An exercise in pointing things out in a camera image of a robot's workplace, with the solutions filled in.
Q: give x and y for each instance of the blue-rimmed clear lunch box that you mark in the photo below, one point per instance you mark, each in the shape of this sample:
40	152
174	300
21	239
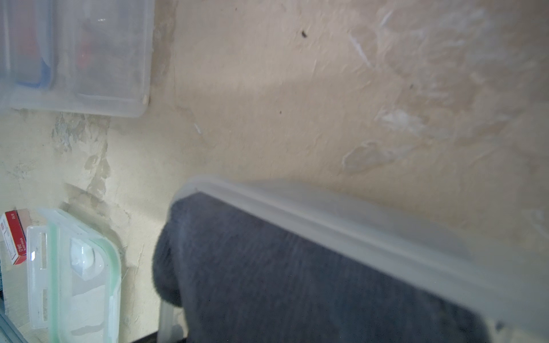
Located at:
104	57

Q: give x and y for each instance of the green-rimmed lunch box lid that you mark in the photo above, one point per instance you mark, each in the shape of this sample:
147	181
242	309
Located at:
74	280

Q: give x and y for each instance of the blue-rimmed clear lid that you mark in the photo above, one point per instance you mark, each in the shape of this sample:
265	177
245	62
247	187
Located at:
27	46

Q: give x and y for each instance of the small red white card box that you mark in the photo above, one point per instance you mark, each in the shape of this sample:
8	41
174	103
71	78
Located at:
14	237

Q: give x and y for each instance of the grey cleaning cloth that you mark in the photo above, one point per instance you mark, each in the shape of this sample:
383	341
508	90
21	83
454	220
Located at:
241	279

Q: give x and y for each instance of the clear lunch box base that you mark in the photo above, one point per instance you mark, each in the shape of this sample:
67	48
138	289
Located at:
502	282

